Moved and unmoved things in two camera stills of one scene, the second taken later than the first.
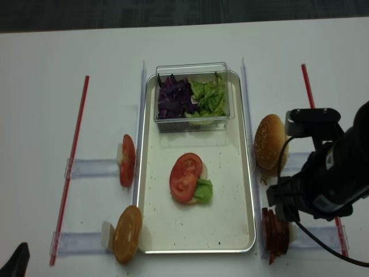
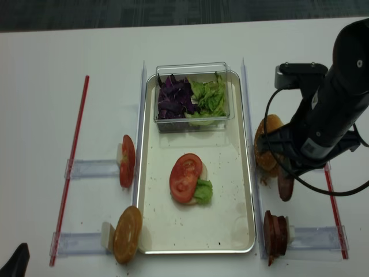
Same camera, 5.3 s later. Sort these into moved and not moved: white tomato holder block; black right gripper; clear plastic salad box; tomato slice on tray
Moved: black right gripper
Not moved: clear plastic salad box; tomato slice on tray; white tomato holder block
